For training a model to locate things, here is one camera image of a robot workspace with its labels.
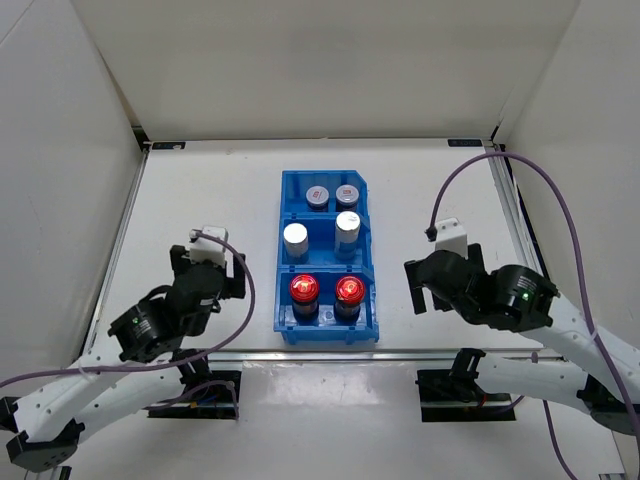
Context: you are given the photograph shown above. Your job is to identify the black logo label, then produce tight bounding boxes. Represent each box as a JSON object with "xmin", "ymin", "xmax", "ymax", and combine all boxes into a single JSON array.
[
  {"xmin": 447, "ymin": 138, "xmax": 483, "ymax": 148},
  {"xmin": 151, "ymin": 142, "xmax": 186, "ymax": 150}
]

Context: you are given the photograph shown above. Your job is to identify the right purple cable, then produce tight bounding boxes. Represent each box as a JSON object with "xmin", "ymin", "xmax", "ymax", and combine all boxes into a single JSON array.
[{"xmin": 429, "ymin": 152, "xmax": 640, "ymax": 480}]

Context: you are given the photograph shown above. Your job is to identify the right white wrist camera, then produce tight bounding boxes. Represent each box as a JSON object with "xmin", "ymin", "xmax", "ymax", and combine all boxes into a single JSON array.
[{"xmin": 425, "ymin": 217, "xmax": 468, "ymax": 258}]

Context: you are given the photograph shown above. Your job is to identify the red-lid sauce jar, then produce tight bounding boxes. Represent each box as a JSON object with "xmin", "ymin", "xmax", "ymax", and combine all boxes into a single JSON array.
[
  {"xmin": 334, "ymin": 275, "xmax": 366, "ymax": 322},
  {"xmin": 289, "ymin": 273, "xmax": 320, "ymax": 321}
]

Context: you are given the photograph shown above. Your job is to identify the right black logo label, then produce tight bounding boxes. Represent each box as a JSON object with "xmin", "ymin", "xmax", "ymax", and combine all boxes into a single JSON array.
[{"xmin": 447, "ymin": 138, "xmax": 483, "ymax": 148}]

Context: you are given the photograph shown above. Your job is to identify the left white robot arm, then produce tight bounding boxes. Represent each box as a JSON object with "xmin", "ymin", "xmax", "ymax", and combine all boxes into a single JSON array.
[{"xmin": 1, "ymin": 237, "xmax": 255, "ymax": 473}]

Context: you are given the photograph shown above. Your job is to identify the white-lid spice jar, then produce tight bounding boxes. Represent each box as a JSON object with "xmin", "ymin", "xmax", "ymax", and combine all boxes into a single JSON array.
[
  {"xmin": 305, "ymin": 185, "xmax": 330, "ymax": 212},
  {"xmin": 335, "ymin": 184, "xmax": 360, "ymax": 212}
]

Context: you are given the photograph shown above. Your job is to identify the silver-lid blue-label bottle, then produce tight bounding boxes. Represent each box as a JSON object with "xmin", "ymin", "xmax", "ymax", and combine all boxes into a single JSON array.
[
  {"xmin": 283, "ymin": 223, "xmax": 309, "ymax": 264},
  {"xmin": 334, "ymin": 211, "xmax": 361, "ymax": 260}
]

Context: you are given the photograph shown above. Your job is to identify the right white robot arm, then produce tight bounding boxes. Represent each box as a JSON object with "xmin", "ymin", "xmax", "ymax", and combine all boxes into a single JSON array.
[{"xmin": 404, "ymin": 244, "xmax": 639, "ymax": 435}]

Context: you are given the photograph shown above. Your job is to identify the near blue storage bin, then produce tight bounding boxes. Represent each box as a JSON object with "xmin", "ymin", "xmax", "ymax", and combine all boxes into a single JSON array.
[{"xmin": 273, "ymin": 266, "xmax": 380, "ymax": 345}]

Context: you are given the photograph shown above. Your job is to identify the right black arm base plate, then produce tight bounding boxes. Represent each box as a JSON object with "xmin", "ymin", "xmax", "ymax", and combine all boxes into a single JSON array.
[{"xmin": 415, "ymin": 369, "xmax": 516, "ymax": 423}]

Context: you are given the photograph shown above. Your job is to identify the left black logo label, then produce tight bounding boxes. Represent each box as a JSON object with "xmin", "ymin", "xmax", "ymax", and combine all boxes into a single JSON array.
[{"xmin": 151, "ymin": 142, "xmax": 186, "ymax": 150}]

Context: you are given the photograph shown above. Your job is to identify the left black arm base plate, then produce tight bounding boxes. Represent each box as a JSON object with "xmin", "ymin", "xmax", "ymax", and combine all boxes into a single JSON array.
[{"xmin": 147, "ymin": 370, "xmax": 242, "ymax": 420}]

